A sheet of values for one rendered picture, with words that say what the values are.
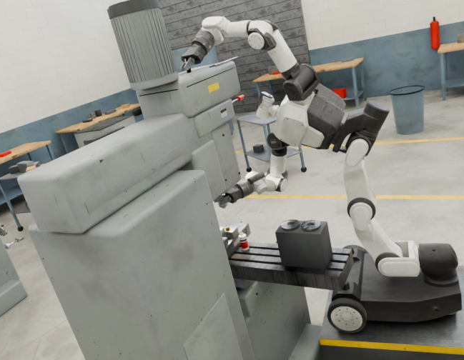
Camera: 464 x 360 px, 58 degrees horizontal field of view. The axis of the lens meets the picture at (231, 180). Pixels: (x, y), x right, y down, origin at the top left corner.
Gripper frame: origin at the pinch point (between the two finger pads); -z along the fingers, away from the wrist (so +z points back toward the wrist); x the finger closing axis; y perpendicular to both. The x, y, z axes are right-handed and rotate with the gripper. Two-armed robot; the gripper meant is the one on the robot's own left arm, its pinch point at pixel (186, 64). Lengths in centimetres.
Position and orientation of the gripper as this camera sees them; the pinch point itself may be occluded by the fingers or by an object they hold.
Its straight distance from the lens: 197.0
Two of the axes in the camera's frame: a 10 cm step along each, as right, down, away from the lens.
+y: -5.4, -5.9, -6.0
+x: -6.9, -0.9, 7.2
